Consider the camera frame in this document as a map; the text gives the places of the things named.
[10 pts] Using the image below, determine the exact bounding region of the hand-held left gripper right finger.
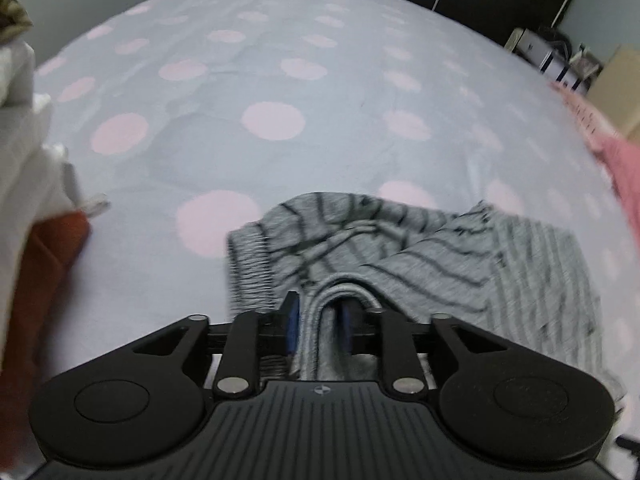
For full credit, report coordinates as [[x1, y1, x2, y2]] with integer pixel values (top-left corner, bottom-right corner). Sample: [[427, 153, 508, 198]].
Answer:
[[339, 302, 506, 395]]

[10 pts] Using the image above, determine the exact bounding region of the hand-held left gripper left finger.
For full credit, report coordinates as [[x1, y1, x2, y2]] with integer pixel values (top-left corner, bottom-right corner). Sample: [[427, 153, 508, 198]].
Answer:
[[132, 290, 301, 401]]

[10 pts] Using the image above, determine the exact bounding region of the grey striped shirt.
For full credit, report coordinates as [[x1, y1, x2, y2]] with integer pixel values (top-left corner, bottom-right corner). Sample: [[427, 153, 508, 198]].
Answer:
[[227, 191, 626, 411]]

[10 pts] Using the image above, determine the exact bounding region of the rust orange cloth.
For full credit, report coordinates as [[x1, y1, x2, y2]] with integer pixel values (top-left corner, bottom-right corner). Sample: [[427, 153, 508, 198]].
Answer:
[[0, 210, 93, 466]]

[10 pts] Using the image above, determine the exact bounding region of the bed with polka dot sheet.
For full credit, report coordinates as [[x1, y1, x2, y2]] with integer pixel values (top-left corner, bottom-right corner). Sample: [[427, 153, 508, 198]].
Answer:
[[30, 0, 640, 411]]

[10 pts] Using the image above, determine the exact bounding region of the white cloth pile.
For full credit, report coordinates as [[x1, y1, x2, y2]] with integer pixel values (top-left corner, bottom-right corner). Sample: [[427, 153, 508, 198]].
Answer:
[[0, 42, 111, 271]]

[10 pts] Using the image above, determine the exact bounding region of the pink blanket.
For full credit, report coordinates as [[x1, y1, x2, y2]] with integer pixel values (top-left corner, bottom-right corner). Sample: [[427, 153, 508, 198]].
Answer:
[[550, 80, 640, 256]]

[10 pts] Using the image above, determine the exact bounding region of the white storage unit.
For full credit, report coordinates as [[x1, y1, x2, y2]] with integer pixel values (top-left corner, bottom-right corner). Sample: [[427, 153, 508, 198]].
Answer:
[[505, 26, 601, 96]]

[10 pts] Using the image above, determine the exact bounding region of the cardboard box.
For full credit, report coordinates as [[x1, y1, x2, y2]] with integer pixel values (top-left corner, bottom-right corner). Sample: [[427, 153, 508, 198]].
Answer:
[[585, 45, 640, 143]]

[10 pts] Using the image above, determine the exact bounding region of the brown patterned cloth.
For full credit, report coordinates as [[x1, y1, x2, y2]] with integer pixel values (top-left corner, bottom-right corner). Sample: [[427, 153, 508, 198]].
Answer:
[[0, 0, 33, 43]]

